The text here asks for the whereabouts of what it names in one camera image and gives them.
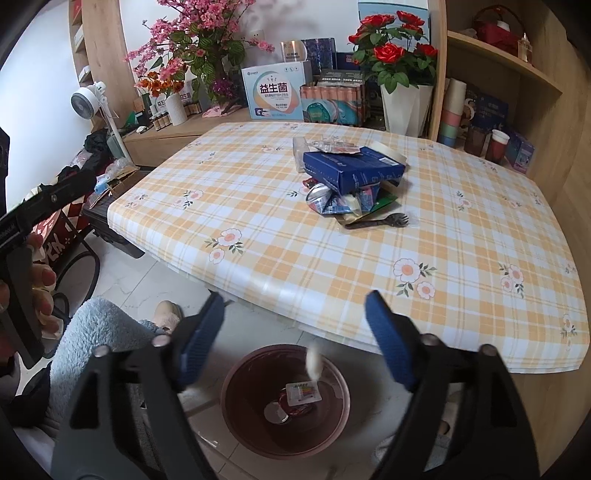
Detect blue coffee box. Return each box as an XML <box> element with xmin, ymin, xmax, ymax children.
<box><xmin>303</xmin><ymin>147</ymin><xmax>406</xmax><ymax>195</ymax></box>

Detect dark red trash bin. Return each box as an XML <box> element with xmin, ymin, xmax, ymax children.
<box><xmin>221</xmin><ymin>344</ymin><xmax>351</xmax><ymax>460</ymax></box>

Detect left hand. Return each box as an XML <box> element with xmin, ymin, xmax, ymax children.
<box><xmin>25</xmin><ymin>233</ymin><xmax>63</xmax><ymax>340</ymax></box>

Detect blue fleece leg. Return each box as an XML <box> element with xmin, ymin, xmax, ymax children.
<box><xmin>42</xmin><ymin>298</ymin><xmax>163</xmax><ymax>439</ymax></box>

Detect orange flowers white vase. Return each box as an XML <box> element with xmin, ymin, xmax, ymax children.
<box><xmin>136</xmin><ymin>69</ymin><xmax>188</xmax><ymax>126</ymax></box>

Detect yellow plaid tablecloth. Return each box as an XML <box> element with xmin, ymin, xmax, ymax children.
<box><xmin>107</xmin><ymin>122</ymin><xmax>590</xmax><ymax>374</ymax></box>

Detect pink blossom plant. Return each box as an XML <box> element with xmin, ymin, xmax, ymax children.
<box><xmin>125</xmin><ymin>0</ymin><xmax>274</xmax><ymax>103</ymax></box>

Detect black plastic fork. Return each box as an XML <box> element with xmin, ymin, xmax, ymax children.
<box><xmin>345</xmin><ymin>213</ymin><xmax>410</xmax><ymax>230</ymax></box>

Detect white probiotic box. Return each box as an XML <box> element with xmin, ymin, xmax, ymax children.
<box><xmin>242</xmin><ymin>60</ymin><xmax>312</xmax><ymax>121</ymax></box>

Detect small clear plastic box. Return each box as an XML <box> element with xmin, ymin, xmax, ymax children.
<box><xmin>293</xmin><ymin>137</ymin><xmax>310</xmax><ymax>173</ymax></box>

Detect green snack wrapper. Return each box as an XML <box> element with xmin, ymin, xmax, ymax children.
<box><xmin>370</xmin><ymin>192</ymin><xmax>397</xmax><ymax>214</ymax></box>

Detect crushed silver can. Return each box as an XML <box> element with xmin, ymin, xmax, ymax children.
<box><xmin>305</xmin><ymin>183</ymin><xmax>338</xmax><ymax>216</ymax></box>

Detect crushed blue can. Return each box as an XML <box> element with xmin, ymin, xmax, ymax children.
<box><xmin>335</xmin><ymin>184</ymin><xmax>381</xmax><ymax>216</ymax></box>

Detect silver white box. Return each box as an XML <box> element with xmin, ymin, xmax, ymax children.
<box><xmin>280</xmin><ymin>40</ymin><xmax>308</xmax><ymax>62</ymax></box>

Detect foil snack wrapper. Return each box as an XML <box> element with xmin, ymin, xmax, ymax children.
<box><xmin>308</xmin><ymin>138</ymin><xmax>361</xmax><ymax>155</ymax></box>

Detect small blue box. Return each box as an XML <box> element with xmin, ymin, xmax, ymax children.
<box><xmin>505</xmin><ymin>131</ymin><xmax>535</xmax><ymax>174</ymax></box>

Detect red paper cup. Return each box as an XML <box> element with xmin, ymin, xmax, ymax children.
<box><xmin>485</xmin><ymin>129</ymin><xmax>510</xmax><ymax>164</ymax></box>

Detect dark blue patterned box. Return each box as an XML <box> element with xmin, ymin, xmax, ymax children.
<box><xmin>303</xmin><ymin>38</ymin><xmax>337</xmax><ymax>75</ymax></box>

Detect dark brown cup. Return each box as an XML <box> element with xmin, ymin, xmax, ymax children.
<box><xmin>464</xmin><ymin>125</ymin><xmax>489</xmax><ymax>157</ymax></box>

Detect masking tape roll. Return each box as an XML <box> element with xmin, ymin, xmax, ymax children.
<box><xmin>369</xmin><ymin>141</ymin><xmax>407</xmax><ymax>165</ymax></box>

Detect white rose vase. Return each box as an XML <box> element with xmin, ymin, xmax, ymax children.
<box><xmin>381</xmin><ymin>84</ymin><xmax>434</xmax><ymax>138</ymax></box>

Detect stacked pastel cups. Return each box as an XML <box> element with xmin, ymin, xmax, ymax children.
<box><xmin>438</xmin><ymin>78</ymin><xmax>467</xmax><ymax>147</ymax></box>

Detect wooden shelf unit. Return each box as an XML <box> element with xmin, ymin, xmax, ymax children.
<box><xmin>427</xmin><ymin>0</ymin><xmax>591</xmax><ymax>195</ymax></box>

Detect red rose bouquet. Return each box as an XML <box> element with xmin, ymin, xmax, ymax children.
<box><xmin>349</xmin><ymin>10</ymin><xmax>439</xmax><ymax>93</ymax></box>

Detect small glass bottle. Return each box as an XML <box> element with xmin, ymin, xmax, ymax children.
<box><xmin>518</xmin><ymin>33</ymin><xmax>533</xmax><ymax>64</ymax></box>

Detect red teapot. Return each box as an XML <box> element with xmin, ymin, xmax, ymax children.
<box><xmin>472</xmin><ymin>4</ymin><xmax>525</xmax><ymax>56</ymax></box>

